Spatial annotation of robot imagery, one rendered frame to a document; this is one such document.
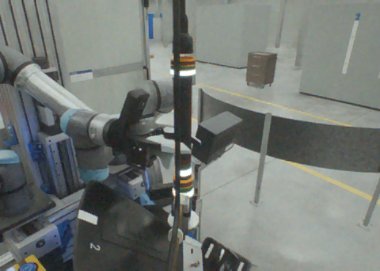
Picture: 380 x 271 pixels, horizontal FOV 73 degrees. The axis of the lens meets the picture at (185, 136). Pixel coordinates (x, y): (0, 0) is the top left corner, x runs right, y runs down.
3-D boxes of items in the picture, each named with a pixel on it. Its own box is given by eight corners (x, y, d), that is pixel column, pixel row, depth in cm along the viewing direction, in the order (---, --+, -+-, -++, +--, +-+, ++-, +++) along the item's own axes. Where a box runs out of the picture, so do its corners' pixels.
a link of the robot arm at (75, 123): (85, 131, 72) (80, 102, 68) (115, 140, 67) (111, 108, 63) (61, 143, 66) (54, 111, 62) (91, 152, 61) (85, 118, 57)
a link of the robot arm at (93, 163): (119, 166, 76) (115, 131, 72) (101, 188, 66) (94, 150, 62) (96, 163, 78) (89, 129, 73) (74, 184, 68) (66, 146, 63)
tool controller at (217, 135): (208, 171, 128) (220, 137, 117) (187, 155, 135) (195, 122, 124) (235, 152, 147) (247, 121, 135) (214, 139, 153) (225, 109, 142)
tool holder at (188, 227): (197, 242, 54) (199, 204, 50) (164, 240, 54) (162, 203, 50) (199, 213, 62) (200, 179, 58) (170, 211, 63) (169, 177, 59)
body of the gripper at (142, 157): (168, 157, 59) (127, 145, 65) (166, 122, 56) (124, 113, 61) (147, 173, 53) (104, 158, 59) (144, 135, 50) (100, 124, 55)
